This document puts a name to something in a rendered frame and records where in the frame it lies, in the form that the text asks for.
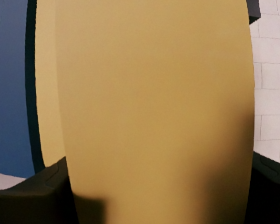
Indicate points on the brown cardboard carton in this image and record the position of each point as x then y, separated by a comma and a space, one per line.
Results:
157, 108
46, 84

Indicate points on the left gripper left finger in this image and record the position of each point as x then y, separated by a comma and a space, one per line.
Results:
44, 198

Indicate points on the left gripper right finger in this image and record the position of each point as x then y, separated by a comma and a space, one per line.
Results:
263, 205

